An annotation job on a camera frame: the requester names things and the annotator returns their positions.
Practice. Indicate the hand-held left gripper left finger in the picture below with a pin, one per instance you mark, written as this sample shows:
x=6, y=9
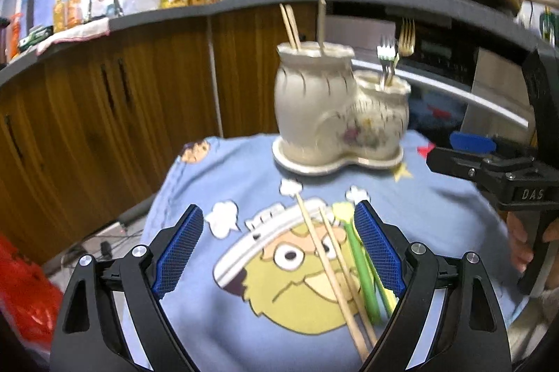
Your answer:
x=179, y=249

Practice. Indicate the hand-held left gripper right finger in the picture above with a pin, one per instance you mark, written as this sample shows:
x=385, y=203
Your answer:
x=377, y=249

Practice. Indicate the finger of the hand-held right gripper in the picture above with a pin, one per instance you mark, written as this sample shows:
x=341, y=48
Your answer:
x=454, y=164
x=471, y=142

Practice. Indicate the wooden chopstick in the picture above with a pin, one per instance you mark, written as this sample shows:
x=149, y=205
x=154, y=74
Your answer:
x=287, y=24
x=293, y=26
x=322, y=24
x=345, y=270
x=323, y=259

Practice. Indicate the gold fork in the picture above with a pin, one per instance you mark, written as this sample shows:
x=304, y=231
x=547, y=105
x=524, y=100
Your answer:
x=406, y=42

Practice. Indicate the silver fork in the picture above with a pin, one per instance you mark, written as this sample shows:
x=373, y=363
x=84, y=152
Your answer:
x=386, y=53

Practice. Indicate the cream ceramic utensil holder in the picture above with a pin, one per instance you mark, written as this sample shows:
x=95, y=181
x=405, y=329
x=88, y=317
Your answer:
x=305, y=101

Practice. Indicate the person's right hand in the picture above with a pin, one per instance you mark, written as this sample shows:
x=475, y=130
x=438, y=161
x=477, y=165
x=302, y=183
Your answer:
x=518, y=241

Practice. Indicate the blue cartoon printed cloth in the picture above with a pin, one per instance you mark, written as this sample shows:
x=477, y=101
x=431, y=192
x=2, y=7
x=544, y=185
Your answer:
x=196, y=188

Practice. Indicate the stainless steel built-in oven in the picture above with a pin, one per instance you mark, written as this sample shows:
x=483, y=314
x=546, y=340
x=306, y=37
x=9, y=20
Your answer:
x=441, y=44

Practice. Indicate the green bottle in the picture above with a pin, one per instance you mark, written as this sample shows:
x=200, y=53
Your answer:
x=546, y=26

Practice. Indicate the wooden kitchen cabinet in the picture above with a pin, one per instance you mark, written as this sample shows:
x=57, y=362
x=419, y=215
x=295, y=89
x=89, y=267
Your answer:
x=109, y=114

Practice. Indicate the red plastic bag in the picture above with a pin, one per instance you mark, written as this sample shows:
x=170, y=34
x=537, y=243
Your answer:
x=26, y=293

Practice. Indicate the white dish towel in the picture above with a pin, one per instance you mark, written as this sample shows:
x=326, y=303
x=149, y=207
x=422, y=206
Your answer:
x=74, y=33

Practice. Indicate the grey stone kitchen countertop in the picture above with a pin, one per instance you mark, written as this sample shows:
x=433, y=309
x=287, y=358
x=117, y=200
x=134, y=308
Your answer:
x=262, y=0

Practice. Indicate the green box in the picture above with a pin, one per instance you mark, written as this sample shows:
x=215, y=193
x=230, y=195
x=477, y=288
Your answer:
x=36, y=39

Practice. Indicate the yellow dish soap bottle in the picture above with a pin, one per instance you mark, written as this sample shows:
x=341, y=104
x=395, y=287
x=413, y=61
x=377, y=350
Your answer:
x=74, y=11
x=59, y=13

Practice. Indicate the orange bottle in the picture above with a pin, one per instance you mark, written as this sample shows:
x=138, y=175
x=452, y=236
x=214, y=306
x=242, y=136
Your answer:
x=15, y=37

